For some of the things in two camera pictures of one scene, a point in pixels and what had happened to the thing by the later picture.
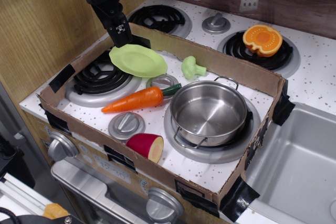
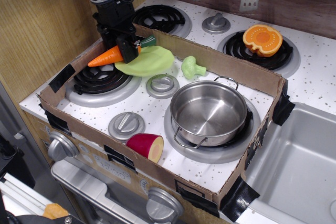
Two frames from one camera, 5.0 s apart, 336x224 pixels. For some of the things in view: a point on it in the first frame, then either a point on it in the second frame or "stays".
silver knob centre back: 163,81 stays
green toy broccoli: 189,68 stays
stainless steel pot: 210,112 stays
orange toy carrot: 146,98 -> 113,54
